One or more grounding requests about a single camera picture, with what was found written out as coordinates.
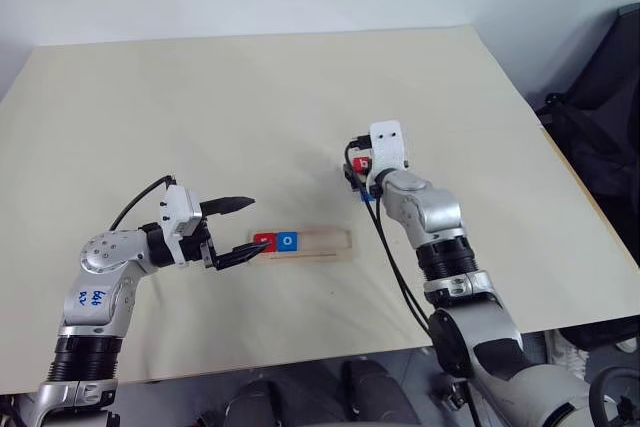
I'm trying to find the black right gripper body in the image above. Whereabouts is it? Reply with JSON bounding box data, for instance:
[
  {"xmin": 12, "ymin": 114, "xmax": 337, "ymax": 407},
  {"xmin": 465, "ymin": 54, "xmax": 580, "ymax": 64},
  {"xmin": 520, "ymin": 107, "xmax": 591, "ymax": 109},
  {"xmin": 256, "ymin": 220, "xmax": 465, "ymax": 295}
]
[{"xmin": 354, "ymin": 170, "xmax": 376, "ymax": 195}]

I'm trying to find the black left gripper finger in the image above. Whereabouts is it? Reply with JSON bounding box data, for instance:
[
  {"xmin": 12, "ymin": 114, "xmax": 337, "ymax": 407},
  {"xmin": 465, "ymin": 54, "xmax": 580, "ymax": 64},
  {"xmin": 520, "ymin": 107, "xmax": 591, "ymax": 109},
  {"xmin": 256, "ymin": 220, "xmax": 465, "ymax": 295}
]
[
  {"xmin": 214, "ymin": 238, "xmax": 274, "ymax": 273},
  {"xmin": 200, "ymin": 195, "xmax": 258, "ymax": 218}
]

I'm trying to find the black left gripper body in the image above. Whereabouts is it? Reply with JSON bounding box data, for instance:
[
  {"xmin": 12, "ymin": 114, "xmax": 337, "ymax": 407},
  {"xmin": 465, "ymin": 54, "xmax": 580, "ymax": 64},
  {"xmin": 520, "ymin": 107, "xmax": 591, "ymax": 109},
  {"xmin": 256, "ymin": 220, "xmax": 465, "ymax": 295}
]
[{"xmin": 178, "ymin": 218, "xmax": 218, "ymax": 272}]

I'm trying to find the blue letter block O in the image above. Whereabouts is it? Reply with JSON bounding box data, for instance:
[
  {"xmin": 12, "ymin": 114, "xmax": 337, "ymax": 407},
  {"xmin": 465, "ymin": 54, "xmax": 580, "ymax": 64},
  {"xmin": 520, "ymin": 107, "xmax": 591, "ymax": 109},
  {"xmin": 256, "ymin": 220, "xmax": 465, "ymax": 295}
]
[{"xmin": 276, "ymin": 231, "xmax": 301, "ymax": 253}]

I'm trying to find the wooden letter tray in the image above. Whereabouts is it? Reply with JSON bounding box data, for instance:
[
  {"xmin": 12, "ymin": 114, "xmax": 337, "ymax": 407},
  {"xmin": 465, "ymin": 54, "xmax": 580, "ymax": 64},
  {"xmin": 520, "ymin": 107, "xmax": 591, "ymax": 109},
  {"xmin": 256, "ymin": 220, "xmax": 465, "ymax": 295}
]
[{"xmin": 247, "ymin": 225, "xmax": 358, "ymax": 264}]

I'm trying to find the black backpack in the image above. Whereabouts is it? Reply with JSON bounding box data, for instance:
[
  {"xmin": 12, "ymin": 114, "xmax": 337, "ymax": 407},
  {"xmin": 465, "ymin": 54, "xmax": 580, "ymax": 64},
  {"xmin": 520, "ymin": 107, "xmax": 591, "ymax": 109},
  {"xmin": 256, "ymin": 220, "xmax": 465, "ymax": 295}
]
[{"xmin": 531, "ymin": 3, "xmax": 640, "ymax": 201}]

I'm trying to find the white shoe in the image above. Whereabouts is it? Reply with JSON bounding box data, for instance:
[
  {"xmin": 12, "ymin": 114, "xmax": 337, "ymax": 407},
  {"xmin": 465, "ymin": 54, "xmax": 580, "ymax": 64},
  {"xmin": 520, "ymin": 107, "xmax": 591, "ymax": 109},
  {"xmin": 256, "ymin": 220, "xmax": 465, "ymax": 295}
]
[{"xmin": 543, "ymin": 328, "xmax": 592, "ymax": 384}]

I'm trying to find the black round wheel base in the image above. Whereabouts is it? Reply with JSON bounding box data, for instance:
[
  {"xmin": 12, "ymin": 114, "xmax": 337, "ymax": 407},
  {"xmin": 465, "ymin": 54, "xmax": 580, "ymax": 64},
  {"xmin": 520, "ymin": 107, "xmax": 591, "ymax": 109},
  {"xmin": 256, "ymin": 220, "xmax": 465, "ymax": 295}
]
[{"xmin": 588, "ymin": 365, "xmax": 640, "ymax": 427}]

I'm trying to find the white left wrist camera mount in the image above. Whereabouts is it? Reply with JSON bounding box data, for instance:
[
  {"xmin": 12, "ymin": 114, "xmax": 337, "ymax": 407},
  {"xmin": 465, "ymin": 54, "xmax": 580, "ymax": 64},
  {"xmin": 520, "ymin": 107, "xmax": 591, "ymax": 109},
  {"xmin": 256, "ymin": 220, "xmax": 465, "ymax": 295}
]
[{"xmin": 159, "ymin": 184, "xmax": 204, "ymax": 267}]

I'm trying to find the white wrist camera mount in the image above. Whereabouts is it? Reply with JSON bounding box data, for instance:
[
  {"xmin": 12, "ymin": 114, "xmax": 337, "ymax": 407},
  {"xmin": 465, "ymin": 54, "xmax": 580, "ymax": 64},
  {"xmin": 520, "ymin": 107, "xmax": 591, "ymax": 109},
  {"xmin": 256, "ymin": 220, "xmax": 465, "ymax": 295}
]
[
  {"xmin": 366, "ymin": 119, "xmax": 409, "ymax": 184},
  {"xmin": 159, "ymin": 184, "xmax": 204, "ymax": 267}
]

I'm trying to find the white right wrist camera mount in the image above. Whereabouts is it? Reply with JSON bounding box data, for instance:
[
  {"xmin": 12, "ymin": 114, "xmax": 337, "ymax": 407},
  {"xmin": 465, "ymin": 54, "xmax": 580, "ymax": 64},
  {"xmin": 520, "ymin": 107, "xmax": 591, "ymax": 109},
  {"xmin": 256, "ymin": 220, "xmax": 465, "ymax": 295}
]
[{"xmin": 366, "ymin": 119, "xmax": 409, "ymax": 184}]

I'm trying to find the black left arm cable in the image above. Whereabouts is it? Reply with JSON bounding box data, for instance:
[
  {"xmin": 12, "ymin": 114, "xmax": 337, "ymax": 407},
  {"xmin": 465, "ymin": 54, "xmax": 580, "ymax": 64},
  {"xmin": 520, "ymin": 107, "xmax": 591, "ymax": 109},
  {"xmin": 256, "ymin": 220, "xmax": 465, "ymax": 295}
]
[{"xmin": 108, "ymin": 174, "xmax": 178, "ymax": 231}]

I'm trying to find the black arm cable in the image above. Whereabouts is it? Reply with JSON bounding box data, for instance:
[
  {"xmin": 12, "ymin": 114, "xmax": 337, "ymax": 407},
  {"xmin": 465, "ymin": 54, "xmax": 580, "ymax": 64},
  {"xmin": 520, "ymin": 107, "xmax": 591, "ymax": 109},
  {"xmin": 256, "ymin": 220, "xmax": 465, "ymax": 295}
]
[
  {"xmin": 343, "ymin": 134, "xmax": 437, "ymax": 344},
  {"xmin": 108, "ymin": 174, "xmax": 178, "ymax": 231}
]

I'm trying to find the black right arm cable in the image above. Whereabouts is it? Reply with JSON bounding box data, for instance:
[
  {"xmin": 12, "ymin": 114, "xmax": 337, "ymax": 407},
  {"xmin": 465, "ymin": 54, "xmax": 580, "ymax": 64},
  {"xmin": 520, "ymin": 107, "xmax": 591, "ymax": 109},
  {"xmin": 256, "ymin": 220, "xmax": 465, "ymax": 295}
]
[{"xmin": 343, "ymin": 134, "xmax": 437, "ymax": 344}]

